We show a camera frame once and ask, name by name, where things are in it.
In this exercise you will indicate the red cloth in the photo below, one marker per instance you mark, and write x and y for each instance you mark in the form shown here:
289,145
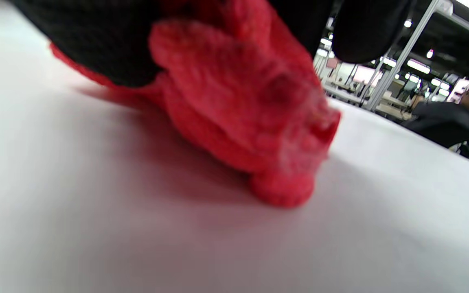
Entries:
238,106

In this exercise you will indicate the aluminium frame post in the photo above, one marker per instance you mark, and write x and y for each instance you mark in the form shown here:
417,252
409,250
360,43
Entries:
397,61

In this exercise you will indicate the person's right hand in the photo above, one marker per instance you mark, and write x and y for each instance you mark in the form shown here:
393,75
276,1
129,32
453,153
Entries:
96,40

